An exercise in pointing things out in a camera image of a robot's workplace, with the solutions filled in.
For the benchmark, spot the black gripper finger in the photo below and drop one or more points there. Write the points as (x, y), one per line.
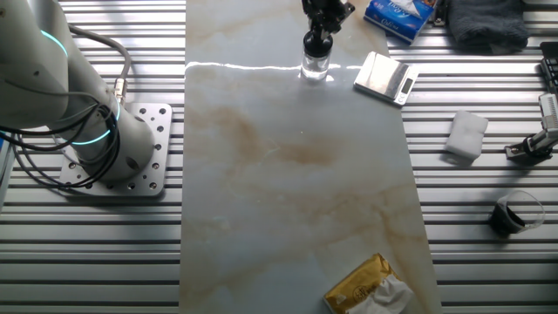
(315, 29)
(332, 25)

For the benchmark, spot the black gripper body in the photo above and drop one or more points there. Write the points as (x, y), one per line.
(327, 9)

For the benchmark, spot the black lid with white applicator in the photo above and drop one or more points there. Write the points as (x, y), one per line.
(317, 47)

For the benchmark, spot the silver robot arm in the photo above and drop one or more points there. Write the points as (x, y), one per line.
(43, 78)

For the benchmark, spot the clear glass jar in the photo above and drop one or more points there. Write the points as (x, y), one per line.
(315, 69)

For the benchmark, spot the blue tissue pack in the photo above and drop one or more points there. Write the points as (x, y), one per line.
(392, 19)

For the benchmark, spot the silver digital pocket scale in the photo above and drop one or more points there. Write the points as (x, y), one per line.
(383, 76)

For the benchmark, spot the dark grey towel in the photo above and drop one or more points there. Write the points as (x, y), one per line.
(488, 24)

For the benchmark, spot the small black object in cup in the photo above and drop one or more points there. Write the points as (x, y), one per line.
(505, 222)

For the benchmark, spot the clear plastic cup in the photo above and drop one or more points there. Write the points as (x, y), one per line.
(534, 218)

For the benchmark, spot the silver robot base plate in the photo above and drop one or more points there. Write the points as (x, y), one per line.
(157, 144)

